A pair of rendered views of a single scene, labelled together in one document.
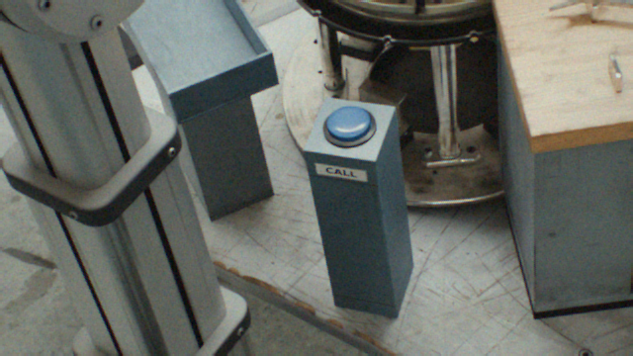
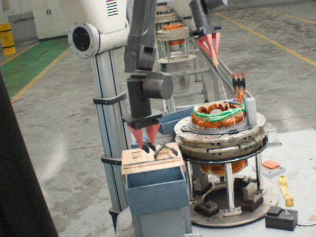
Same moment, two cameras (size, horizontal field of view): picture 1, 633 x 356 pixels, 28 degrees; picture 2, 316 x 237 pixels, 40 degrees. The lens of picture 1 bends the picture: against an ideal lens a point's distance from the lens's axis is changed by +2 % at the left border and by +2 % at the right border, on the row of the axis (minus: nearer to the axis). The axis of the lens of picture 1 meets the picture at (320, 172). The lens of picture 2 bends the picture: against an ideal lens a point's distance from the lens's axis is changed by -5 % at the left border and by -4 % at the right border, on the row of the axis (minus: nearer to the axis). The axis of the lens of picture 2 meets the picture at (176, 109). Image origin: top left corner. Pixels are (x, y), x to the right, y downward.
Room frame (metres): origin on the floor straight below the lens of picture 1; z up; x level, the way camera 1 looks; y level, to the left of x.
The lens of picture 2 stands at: (0.75, -1.64, 1.61)
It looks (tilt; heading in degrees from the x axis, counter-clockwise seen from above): 17 degrees down; 83
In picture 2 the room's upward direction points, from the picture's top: 8 degrees counter-clockwise
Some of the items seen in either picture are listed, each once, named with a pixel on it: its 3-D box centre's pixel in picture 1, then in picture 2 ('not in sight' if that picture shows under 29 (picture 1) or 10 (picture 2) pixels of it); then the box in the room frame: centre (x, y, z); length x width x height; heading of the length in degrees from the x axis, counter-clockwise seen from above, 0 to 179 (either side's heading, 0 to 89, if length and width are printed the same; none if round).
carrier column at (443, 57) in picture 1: (445, 93); (189, 176); (0.95, -0.15, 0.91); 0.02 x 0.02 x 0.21
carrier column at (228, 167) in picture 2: not in sight; (229, 187); (1.06, -0.29, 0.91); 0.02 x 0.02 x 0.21
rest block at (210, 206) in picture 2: not in sight; (208, 206); (0.98, -0.25, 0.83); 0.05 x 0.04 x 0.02; 119
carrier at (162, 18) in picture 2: not in sight; (166, 25); (1.57, 4.83, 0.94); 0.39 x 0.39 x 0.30
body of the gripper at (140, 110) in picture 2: not in sight; (140, 108); (0.80, -0.43, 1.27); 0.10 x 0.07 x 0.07; 17
